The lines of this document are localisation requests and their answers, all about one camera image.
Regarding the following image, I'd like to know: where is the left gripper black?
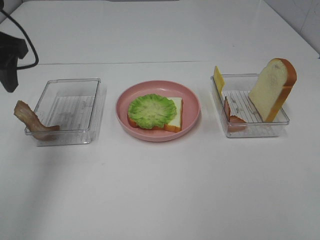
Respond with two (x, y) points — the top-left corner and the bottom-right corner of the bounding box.
(0, 32), (29, 93)

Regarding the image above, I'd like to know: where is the bacon strip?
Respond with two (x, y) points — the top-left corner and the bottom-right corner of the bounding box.
(13, 100), (60, 142)
(223, 96), (247, 133)

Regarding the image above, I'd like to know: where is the green lettuce leaf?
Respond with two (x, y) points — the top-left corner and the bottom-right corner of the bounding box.
(127, 93), (178, 130)

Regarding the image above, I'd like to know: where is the bread slice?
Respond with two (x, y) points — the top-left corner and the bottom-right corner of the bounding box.
(248, 58), (297, 122)
(127, 97), (183, 133)

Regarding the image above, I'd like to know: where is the yellow cheese slice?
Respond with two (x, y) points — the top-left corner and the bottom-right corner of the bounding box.
(213, 65), (225, 96)

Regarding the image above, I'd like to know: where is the left clear plastic tray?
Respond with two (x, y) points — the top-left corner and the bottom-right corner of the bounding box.
(24, 78), (106, 147)

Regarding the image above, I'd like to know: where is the clear plastic tray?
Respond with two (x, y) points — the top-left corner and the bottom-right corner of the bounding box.
(211, 73), (290, 138)
(24, 78), (106, 147)

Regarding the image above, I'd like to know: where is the pink round plate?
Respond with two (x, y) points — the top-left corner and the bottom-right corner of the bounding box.
(115, 80), (201, 142)

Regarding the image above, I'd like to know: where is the right clear plastic tray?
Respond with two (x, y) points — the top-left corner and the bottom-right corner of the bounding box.
(211, 73), (290, 138)

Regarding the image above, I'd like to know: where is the left black cable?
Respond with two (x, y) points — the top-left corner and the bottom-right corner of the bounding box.
(0, 7), (40, 71)

